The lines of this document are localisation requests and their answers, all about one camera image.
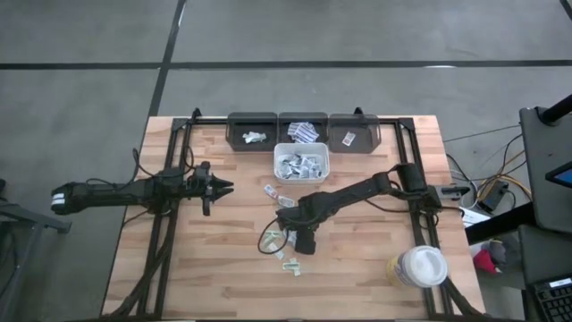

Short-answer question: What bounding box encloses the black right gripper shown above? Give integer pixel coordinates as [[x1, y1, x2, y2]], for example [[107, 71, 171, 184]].
[[276, 200, 330, 255]]

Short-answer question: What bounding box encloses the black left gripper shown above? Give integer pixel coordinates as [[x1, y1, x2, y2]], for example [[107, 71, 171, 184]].
[[185, 160, 235, 216]]

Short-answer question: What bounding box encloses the grey plastic bin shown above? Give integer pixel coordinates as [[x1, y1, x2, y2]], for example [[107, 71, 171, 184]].
[[328, 113, 383, 155], [277, 111, 331, 145], [225, 111, 279, 152]]

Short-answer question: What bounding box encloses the white plastic bin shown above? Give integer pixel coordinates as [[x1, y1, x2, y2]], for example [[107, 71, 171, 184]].
[[273, 141, 331, 185]]

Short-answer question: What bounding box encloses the Lysol wipes canister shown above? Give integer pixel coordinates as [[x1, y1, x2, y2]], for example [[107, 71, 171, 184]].
[[386, 244, 449, 290]]

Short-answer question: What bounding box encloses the white paper sheet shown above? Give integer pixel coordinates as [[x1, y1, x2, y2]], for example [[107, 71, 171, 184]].
[[458, 206, 492, 229]]

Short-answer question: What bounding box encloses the red cloth bag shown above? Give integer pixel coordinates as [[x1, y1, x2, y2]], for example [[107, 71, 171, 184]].
[[471, 248, 504, 275]]

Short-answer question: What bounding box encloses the grey fabric bundle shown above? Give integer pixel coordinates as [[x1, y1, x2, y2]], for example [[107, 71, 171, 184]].
[[489, 240, 509, 265]]

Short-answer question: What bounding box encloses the black power box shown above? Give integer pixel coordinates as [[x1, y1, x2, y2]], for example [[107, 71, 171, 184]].
[[477, 180, 510, 214]]

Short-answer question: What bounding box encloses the grey metal stand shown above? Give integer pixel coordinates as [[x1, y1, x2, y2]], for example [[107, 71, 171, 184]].
[[0, 178, 72, 322]]

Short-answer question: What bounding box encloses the dark grey side cart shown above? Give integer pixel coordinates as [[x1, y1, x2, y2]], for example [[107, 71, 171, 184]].
[[517, 106, 572, 234]]

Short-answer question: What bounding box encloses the black keyboard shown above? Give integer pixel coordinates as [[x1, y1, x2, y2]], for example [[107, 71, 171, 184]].
[[530, 275, 572, 322]]

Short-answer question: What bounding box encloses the blue screen display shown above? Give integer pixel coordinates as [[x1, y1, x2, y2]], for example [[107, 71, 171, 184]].
[[544, 160, 572, 189]]

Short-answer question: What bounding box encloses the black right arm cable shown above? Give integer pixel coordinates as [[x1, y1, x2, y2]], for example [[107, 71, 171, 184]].
[[257, 196, 403, 256]]

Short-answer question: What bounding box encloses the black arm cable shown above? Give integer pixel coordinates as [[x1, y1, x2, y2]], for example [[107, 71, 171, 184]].
[[131, 145, 198, 184], [257, 196, 403, 256]]

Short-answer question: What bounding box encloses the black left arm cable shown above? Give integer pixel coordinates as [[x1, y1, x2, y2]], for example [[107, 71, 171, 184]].
[[131, 145, 198, 184]]

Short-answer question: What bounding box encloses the yellow cable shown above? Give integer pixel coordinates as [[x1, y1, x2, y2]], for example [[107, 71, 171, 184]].
[[475, 149, 533, 202]]

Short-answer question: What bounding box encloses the black cart post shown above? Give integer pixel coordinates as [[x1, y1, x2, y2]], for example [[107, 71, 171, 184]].
[[538, 93, 572, 126]]

